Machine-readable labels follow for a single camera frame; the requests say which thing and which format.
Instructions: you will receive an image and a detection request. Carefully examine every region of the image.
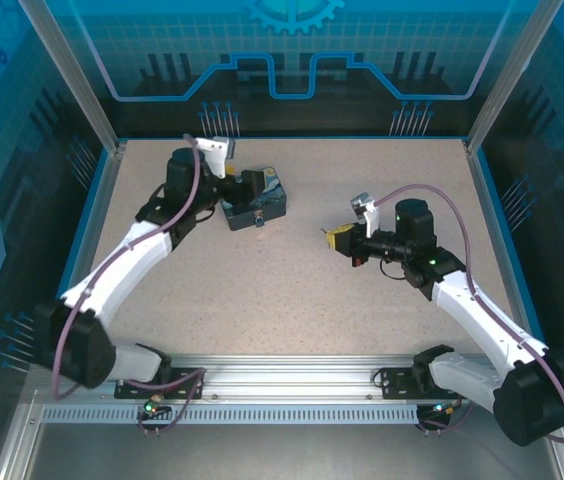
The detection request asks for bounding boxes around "starry night painted box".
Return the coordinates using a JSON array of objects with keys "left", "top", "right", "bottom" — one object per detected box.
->
[{"left": 219, "top": 167, "right": 291, "bottom": 232}]

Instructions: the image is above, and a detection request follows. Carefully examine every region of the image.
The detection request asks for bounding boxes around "aluminium side rail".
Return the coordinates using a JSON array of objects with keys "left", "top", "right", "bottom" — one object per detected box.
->
[
  {"left": 465, "top": 142, "right": 536, "bottom": 346},
  {"left": 46, "top": 142, "right": 126, "bottom": 301}
]

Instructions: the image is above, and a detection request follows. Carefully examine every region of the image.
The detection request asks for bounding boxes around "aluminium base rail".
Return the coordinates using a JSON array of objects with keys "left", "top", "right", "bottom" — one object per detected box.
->
[{"left": 26, "top": 353, "right": 493, "bottom": 402}]

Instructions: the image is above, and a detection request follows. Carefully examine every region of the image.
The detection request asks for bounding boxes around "aluminium frame post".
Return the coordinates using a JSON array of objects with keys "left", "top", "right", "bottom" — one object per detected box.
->
[
  {"left": 16, "top": 0, "right": 128, "bottom": 156},
  {"left": 464, "top": 0, "right": 564, "bottom": 156}
]

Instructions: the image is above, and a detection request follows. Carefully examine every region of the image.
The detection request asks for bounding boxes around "green lit cable connector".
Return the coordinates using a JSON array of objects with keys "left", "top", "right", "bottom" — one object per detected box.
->
[
  {"left": 142, "top": 397, "right": 173, "bottom": 417},
  {"left": 429, "top": 399, "right": 463, "bottom": 419}
]

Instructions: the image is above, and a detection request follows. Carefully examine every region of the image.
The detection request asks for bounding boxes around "slotted grey cable duct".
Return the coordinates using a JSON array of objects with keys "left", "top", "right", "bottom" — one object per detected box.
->
[{"left": 41, "top": 404, "right": 421, "bottom": 426}]

